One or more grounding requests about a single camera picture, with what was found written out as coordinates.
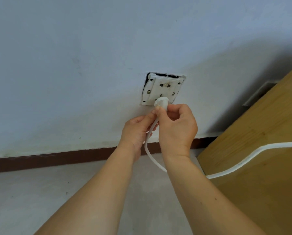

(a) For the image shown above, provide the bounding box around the person's left hand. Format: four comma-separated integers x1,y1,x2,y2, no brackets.
118,110,159,162

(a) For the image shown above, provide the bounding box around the person's right hand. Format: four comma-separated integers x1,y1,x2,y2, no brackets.
155,104,198,158

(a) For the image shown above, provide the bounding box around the white power cable with plug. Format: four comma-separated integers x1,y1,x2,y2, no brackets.
144,96,292,180

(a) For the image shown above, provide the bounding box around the person's right forearm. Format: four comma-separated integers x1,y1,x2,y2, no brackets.
164,154,267,235

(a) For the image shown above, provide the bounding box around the person's left forearm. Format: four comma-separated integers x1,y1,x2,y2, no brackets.
34,143,136,235

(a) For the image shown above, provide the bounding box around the brown baseboard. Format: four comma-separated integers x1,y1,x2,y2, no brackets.
0,136,219,174

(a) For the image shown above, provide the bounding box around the wooden cabinet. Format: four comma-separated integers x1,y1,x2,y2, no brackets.
197,62,292,235

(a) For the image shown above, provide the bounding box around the white wall socket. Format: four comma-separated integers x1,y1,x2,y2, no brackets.
140,72,186,107

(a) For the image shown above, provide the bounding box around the white wall cover plate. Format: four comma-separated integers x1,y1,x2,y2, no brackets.
242,80,280,107

